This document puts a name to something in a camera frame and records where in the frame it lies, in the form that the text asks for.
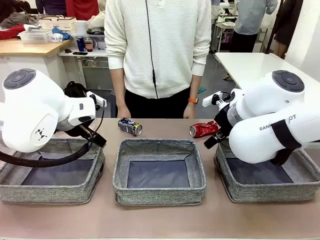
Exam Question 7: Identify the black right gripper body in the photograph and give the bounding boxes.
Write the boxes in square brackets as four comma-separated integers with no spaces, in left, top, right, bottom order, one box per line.
[213,103,235,138]

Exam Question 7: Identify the white knit sweater torso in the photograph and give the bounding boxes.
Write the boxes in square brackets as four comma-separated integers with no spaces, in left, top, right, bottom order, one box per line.
[104,0,212,100]

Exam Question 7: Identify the crushed blue soda can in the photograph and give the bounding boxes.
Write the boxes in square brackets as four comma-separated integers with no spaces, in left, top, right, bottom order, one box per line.
[117,117,143,137]

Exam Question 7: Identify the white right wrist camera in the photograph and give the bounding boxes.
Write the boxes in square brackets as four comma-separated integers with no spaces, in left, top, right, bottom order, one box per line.
[202,91,232,109]

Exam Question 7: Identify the black backpack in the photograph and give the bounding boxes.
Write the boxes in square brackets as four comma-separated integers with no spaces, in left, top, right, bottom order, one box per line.
[63,80,92,99]

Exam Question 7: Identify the person in dark coat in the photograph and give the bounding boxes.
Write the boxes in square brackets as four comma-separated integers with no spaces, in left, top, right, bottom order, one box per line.
[273,0,305,60]

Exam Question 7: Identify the person in red top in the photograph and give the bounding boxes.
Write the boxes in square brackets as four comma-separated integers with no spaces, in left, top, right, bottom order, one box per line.
[65,0,100,21]

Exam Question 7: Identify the white side table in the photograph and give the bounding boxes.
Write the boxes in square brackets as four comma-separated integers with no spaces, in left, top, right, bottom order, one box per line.
[57,48,111,91]

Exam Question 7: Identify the person in light blue shirt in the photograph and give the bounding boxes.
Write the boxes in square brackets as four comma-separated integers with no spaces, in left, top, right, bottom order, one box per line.
[234,0,279,53]

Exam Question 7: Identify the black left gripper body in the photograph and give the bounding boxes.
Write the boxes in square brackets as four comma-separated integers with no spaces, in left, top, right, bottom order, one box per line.
[71,122,108,149]

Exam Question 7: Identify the crushed red soda can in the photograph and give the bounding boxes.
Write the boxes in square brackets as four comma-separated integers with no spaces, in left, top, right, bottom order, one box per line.
[189,120,220,139]

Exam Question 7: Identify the person's left forearm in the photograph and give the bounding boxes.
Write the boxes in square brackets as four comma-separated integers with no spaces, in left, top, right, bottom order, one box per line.
[186,69,204,100]

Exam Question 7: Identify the red cloth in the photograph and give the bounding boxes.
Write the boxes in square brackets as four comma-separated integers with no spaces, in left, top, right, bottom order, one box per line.
[0,24,26,40]

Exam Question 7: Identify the person's left hand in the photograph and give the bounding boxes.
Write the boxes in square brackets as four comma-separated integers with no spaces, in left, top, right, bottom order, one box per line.
[183,102,198,120]

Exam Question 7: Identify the person's right forearm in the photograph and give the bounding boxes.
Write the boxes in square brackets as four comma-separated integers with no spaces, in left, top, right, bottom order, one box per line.
[109,67,131,108]

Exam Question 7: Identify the person's right hand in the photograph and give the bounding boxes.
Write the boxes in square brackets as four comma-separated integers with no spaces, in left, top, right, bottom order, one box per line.
[116,104,132,119]

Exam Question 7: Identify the black earphone cable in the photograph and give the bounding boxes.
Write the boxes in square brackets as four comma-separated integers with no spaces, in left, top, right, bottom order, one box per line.
[146,0,160,100]

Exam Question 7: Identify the black trousers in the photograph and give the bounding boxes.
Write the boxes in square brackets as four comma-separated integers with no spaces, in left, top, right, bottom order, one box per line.
[124,87,198,119]

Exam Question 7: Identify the blue drink bottle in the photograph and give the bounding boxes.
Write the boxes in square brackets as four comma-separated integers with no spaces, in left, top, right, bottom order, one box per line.
[76,35,86,52]

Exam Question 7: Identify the white cardboard box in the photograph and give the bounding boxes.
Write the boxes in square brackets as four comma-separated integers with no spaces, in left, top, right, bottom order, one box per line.
[39,16,77,33]

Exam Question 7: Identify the blue cloth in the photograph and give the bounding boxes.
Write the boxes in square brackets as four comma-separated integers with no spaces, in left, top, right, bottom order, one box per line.
[51,26,74,41]

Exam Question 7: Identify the dark cola bottle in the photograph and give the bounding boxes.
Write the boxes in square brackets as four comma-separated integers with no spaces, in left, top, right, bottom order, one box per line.
[84,36,94,52]

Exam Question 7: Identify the wooden top desk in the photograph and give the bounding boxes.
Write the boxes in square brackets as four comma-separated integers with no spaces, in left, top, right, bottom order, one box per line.
[0,37,74,83]

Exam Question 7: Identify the grey fabric basket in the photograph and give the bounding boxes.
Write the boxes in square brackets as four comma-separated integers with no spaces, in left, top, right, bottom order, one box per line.
[214,139,320,203]
[0,137,106,205]
[112,138,207,206]

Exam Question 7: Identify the grey cloth pile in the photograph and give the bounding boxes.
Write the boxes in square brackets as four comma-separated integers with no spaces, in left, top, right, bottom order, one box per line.
[0,11,39,30]

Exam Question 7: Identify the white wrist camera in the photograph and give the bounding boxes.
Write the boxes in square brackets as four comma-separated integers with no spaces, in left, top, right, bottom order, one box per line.
[86,91,108,111]
[202,91,232,109]

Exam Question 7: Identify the white plastic crate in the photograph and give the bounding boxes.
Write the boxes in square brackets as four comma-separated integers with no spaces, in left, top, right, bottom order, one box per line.
[17,29,52,44]

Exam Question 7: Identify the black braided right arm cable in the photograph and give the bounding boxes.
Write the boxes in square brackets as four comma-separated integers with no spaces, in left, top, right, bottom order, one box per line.
[271,119,303,166]

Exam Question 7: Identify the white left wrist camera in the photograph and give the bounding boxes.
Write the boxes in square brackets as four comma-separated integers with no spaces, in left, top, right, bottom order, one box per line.
[86,91,108,111]

